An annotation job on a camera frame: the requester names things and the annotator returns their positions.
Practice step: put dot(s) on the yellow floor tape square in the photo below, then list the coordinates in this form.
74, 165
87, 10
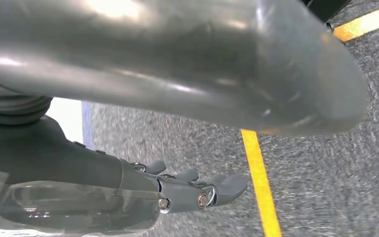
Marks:
261, 183

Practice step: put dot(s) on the white panel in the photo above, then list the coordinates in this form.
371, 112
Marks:
65, 121

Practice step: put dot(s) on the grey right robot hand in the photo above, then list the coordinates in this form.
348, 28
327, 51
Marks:
143, 49

